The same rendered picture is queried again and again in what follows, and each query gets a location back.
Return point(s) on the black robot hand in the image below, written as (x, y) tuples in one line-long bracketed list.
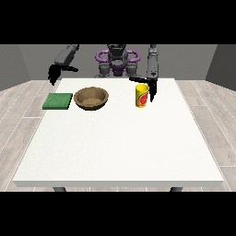
[(151, 86), (55, 72)]

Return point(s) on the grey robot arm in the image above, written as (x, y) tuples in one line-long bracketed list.
[(65, 56), (152, 63)]

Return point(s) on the yellow cup with melon print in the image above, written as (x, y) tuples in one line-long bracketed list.
[(141, 96)]

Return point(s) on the green square pad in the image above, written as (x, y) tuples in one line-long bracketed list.
[(57, 101)]

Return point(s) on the brown wooden bowl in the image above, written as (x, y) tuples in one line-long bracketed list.
[(91, 98)]

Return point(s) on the grey robot trunk purple rings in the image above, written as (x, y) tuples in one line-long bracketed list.
[(116, 63)]

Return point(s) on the dark table leg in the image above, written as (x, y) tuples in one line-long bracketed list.
[(59, 189), (175, 189)]

